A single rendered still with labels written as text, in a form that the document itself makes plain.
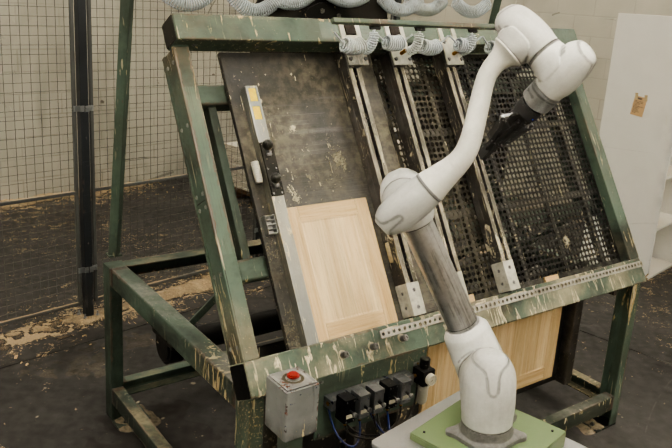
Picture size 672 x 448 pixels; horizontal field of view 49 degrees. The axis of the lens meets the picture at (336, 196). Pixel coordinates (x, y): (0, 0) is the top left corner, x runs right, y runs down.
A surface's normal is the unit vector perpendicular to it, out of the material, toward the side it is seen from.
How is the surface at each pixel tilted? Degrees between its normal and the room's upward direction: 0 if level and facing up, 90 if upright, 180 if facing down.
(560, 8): 90
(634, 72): 90
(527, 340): 90
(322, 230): 59
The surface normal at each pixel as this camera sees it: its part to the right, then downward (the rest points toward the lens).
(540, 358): 0.58, 0.25
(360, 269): 0.53, -0.28
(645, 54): -0.70, 0.15
